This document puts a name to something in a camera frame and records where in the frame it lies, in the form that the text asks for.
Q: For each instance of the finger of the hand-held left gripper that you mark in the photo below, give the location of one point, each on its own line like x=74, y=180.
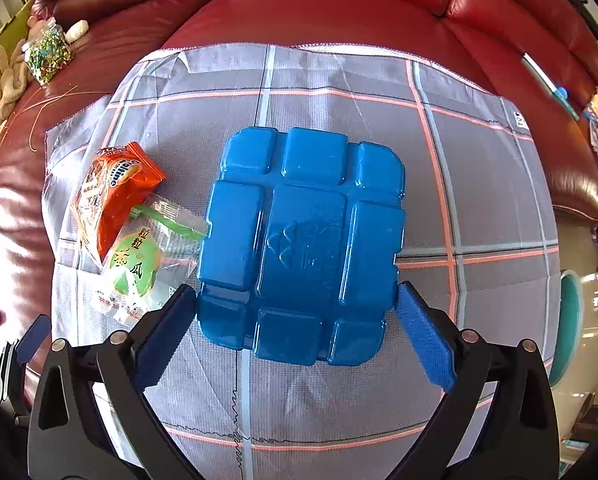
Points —
x=31, y=340

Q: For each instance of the clear jar of colourful bits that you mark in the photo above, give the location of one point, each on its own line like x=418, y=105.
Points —
x=46, y=55

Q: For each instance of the grey plaid cloth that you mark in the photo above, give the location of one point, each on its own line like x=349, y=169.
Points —
x=329, y=85

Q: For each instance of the thin teal book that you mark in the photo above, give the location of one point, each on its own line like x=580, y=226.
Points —
x=549, y=82

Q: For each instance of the orange snack packet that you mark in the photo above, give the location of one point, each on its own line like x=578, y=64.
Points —
x=114, y=195

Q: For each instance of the teal round bin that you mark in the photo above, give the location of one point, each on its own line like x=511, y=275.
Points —
x=571, y=325

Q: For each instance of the small blue toy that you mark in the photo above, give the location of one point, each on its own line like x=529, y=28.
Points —
x=561, y=93

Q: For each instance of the blue plastic tray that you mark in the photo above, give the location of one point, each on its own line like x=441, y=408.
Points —
x=304, y=245

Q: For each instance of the beige plush toy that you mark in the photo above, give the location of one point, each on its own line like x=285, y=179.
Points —
x=9, y=85

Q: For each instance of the red leather sofa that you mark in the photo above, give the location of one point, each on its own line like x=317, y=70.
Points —
x=329, y=0

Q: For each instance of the green clear snack packet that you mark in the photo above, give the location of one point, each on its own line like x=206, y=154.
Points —
x=134, y=260

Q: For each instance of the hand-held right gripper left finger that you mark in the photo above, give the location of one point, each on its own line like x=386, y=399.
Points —
x=164, y=340

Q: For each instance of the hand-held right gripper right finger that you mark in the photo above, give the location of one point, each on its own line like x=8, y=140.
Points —
x=429, y=340

